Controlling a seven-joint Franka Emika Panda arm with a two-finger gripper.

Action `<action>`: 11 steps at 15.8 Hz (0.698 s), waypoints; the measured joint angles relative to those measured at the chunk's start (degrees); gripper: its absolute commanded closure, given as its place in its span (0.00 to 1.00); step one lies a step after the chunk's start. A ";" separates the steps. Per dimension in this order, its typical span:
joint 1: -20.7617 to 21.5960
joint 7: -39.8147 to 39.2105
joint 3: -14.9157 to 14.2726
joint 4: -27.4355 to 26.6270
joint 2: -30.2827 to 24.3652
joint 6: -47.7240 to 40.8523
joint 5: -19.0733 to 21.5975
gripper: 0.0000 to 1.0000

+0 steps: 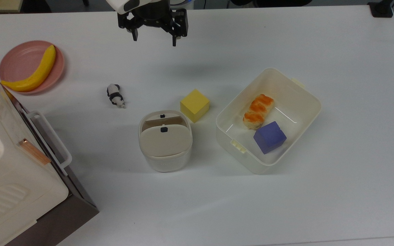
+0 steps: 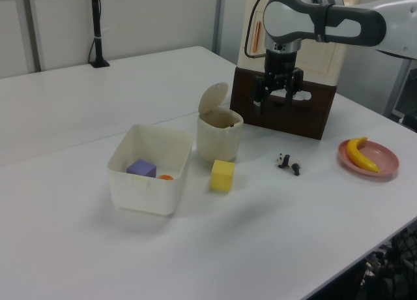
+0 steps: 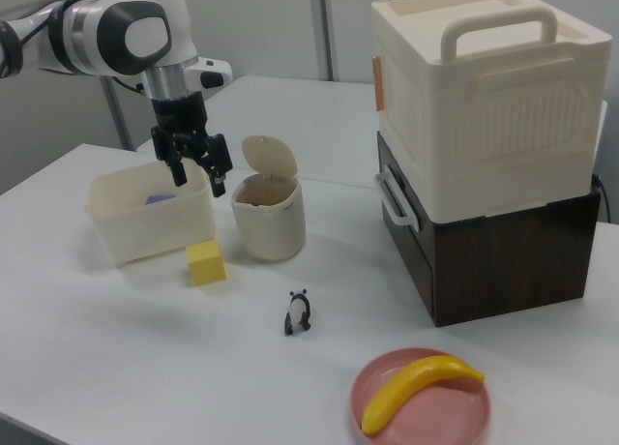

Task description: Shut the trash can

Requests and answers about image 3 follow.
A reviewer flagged pink plate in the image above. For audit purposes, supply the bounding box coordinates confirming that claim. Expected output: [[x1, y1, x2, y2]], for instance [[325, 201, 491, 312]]
[[350, 347, 494, 445]]

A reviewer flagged cream trash can lid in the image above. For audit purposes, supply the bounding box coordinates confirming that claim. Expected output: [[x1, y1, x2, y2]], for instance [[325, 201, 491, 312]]
[[241, 133, 299, 182]]

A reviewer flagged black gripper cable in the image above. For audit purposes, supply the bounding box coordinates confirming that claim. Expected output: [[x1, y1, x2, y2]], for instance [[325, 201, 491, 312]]
[[110, 74, 149, 99]]

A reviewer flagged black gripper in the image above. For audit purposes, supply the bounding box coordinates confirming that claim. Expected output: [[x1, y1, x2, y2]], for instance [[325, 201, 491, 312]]
[[150, 91, 234, 198]]

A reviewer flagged white plastic bin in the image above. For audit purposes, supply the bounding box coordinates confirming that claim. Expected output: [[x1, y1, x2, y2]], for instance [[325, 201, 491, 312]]
[[84, 161, 217, 268]]

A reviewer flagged panda figurine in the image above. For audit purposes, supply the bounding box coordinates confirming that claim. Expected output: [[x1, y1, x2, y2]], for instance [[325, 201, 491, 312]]
[[282, 288, 313, 338]]

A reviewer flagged white drawer handle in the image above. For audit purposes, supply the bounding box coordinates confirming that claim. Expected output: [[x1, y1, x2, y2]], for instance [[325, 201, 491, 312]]
[[373, 168, 422, 233]]

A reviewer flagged cream plastic storage box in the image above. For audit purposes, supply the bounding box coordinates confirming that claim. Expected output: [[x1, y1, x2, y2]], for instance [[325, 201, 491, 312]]
[[370, 0, 612, 221]]

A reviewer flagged orange storage box latch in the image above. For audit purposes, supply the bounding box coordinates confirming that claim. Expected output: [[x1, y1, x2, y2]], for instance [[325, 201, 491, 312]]
[[371, 54, 386, 114]]

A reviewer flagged yellow toy banana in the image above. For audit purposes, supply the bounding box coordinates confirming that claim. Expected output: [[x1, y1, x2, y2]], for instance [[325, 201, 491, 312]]
[[361, 353, 486, 437]]

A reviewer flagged yellow cube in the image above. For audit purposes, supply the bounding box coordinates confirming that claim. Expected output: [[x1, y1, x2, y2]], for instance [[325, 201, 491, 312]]
[[186, 239, 229, 287]]

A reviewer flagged cream storage box handle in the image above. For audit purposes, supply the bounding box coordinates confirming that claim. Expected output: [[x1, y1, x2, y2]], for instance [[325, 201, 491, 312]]
[[440, 3, 559, 65]]

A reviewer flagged small cream trash can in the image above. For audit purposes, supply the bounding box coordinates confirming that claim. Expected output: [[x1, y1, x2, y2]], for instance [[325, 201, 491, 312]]
[[230, 133, 307, 264]]

